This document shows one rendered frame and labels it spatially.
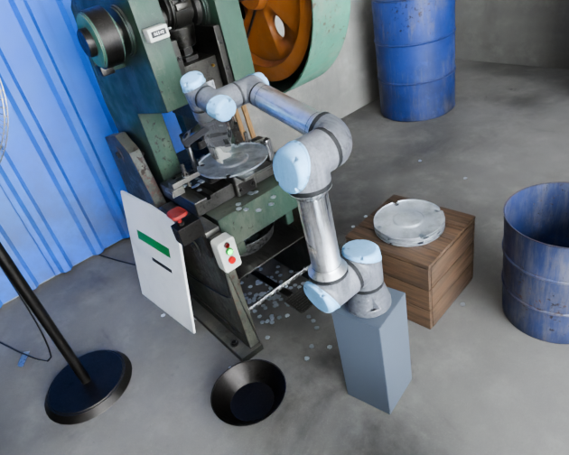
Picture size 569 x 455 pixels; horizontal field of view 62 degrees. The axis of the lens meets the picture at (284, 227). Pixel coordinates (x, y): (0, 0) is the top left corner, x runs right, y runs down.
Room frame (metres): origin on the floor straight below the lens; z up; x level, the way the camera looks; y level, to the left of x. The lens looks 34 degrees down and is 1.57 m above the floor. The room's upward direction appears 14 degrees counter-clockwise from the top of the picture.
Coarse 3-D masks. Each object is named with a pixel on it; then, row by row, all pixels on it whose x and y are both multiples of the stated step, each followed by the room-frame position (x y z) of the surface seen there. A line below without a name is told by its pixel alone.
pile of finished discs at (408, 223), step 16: (384, 208) 1.75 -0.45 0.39; (400, 208) 1.71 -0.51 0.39; (416, 208) 1.69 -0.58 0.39; (432, 208) 1.66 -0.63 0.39; (384, 224) 1.63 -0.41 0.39; (400, 224) 1.59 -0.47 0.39; (416, 224) 1.57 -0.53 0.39; (432, 224) 1.55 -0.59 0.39; (384, 240) 1.56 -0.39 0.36; (400, 240) 1.50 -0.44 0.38; (416, 240) 1.48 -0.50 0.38; (432, 240) 1.48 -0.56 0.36
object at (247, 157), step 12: (240, 144) 1.88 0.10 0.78; (252, 144) 1.85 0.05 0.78; (204, 156) 1.83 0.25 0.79; (240, 156) 1.75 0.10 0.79; (252, 156) 1.73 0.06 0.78; (264, 156) 1.71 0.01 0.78; (204, 168) 1.73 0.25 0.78; (216, 168) 1.71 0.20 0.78; (228, 168) 1.68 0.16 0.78; (240, 168) 1.66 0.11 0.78; (252, 168) 1.62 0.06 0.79
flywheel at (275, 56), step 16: (256, 0) 1.99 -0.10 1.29; (272, 0) 1.97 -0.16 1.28; (288, 0) 1.88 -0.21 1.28; (304, 0) 1.75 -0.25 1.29; (256, 16) 2.07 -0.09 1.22; (272, 16) 2.00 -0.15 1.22; (288, 16) 1.90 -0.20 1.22; (304, 16) 1.77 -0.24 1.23; (256, 32) 2.09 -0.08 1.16; (272, 32) 2.01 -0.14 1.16; (288, 32) 1.91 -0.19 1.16; (304, 32) 1.78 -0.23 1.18; (256, 48) 2.12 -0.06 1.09; (272, 48) 2.02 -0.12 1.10; (288, 48) 1.93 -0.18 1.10; (304, 48) 1.79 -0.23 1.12; (256, 64) 2.08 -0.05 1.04; (272, 64) 2.00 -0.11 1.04; (288, 64) 1.89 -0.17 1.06; (304, 64) 1.86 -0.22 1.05; (272, 80) 2.00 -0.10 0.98
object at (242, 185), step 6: (264, 162) 1.66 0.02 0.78; (270, 162) 1.64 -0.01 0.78; (258, 168) 1.62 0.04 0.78; (264, 168) 1.61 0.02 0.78; (246, 174) 1.60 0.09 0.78; (252, 174) 1.59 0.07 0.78; (228, 180) 1.71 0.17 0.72; (234, 180) 1.68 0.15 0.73; (240, 180) 1.58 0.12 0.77; (246, 180) 1.57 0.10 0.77; (252, 180) 1.72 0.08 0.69; (234, 186) 1.68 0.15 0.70; (240, 186) 1.69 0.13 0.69; (246, 186) 1.70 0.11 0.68; (252, 186) 1.71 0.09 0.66; (240, 192) 1.68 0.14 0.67; (246, 192) 1.69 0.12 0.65
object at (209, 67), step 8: (192, 56) 1.82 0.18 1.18; (200, 56) 1.85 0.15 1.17; (208, 56) 1.82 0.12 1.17; (184, 64) 1.79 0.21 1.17; (192, 64) 1.77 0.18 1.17; (200, 64) 1.78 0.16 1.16; (208, 64) 1.80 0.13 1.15; (216, 64) 1.82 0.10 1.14; (208, 72) 1.79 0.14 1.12; (216, 72) 1.81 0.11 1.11; (208, 80) 1.79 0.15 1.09; (216, 80) 1.81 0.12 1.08; (216, 88) 1.80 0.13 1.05; (184, 120) 1.84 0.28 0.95; (192, 120) 1.78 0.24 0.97; (232, 120) 1.82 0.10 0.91; (232, 128) 1.78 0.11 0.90
